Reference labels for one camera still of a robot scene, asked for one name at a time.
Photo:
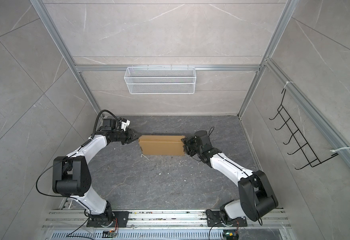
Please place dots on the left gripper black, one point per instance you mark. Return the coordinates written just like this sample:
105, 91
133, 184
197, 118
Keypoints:
130, 136

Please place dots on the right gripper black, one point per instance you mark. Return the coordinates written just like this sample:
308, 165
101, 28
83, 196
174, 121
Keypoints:
187, 143

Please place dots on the brown cardboard box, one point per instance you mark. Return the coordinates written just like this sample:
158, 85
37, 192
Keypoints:
162, 145

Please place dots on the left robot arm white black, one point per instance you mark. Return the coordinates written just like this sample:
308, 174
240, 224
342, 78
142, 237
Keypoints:
71, 174

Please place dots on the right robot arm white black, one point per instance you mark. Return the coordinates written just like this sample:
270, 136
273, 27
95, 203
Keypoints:
256, 196

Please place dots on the white wire mesh basket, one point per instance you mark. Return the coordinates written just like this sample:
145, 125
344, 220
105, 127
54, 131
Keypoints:
160, 80

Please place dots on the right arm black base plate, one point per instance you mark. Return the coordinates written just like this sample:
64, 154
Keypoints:
219, 219

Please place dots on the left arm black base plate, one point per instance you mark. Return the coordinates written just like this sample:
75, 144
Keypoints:
109, 221

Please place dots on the black wire hook rack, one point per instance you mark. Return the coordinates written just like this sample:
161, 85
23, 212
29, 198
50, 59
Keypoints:
295, 134

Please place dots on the aluminium mounting rail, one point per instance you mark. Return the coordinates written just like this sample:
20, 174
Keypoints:
191, 224

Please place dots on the aluminium frame post left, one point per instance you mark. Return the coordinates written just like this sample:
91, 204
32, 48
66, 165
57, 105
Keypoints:
47, 21

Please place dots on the aluminium frame post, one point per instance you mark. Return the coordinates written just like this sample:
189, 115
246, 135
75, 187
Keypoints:
280, 28
47, 21

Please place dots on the aluminium frame post right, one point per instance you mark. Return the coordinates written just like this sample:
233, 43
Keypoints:
280, 28

